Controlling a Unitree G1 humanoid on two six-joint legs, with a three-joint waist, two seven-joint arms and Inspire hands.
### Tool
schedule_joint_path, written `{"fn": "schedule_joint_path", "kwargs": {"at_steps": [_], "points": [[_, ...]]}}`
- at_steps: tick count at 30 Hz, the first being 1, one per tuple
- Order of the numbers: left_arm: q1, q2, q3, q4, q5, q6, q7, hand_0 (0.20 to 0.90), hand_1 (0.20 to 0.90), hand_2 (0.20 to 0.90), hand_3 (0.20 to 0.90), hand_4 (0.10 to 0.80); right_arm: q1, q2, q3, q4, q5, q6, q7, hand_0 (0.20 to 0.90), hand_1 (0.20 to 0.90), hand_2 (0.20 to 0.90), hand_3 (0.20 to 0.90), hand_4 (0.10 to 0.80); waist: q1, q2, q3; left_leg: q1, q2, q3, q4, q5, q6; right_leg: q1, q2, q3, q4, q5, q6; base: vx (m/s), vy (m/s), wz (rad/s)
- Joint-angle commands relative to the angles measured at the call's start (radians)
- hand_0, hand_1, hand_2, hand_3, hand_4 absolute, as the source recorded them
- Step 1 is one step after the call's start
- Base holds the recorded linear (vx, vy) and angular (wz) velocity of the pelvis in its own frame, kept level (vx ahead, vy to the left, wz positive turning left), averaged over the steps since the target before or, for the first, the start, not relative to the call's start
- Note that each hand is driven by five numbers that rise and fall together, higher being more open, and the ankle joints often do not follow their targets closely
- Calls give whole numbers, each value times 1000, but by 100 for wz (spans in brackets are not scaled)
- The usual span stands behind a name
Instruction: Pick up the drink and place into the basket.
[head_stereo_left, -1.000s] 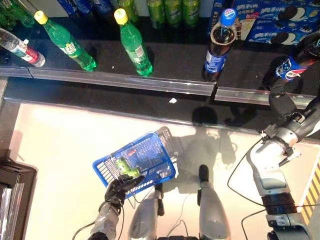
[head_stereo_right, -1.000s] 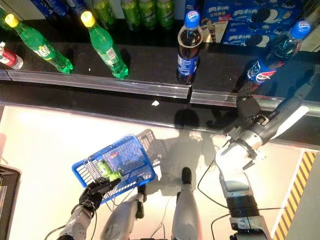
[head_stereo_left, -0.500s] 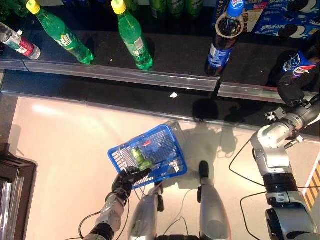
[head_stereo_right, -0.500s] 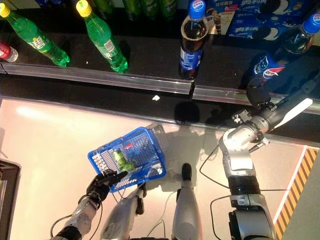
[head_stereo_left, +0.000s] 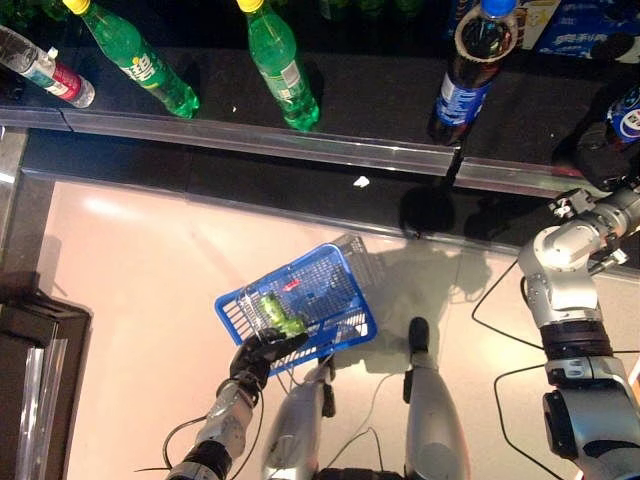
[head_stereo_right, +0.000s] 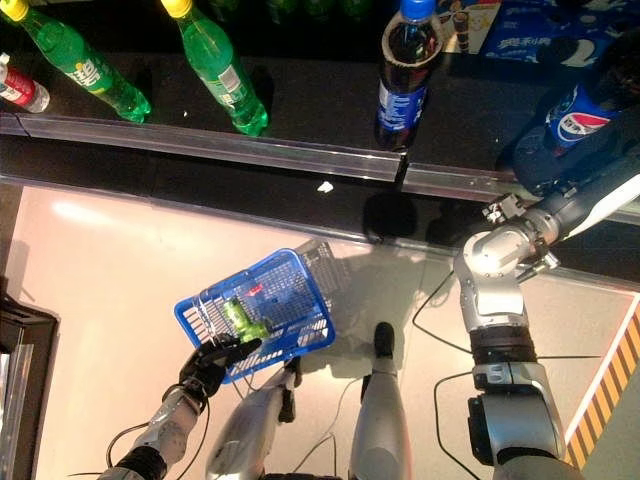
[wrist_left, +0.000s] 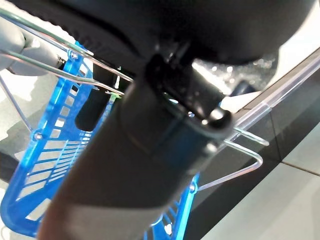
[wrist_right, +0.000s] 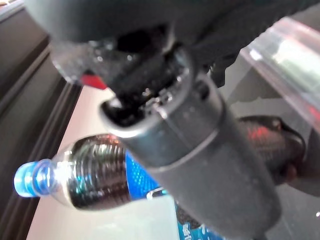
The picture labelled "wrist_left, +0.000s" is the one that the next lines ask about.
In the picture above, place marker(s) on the blue plastic shopping basket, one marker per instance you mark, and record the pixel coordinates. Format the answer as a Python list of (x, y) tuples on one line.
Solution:
[(75, 65)]

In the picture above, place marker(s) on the small Pepsi cola bottle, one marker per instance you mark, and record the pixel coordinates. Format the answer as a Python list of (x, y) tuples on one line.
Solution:
[(90, 112)]

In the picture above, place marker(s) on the clear plastic price rail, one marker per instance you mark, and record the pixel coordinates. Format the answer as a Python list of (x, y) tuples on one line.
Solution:
[(252, 116), (295, 85)]

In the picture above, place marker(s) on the grey left robot leg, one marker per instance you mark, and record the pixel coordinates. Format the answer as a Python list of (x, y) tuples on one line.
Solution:
[(12, 35)]

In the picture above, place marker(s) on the black speckled stone shelf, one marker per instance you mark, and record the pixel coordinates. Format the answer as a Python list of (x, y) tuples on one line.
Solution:
[(287, 125)]

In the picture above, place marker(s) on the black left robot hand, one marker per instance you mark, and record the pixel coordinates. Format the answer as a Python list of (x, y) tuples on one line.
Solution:
[(125, 162)]

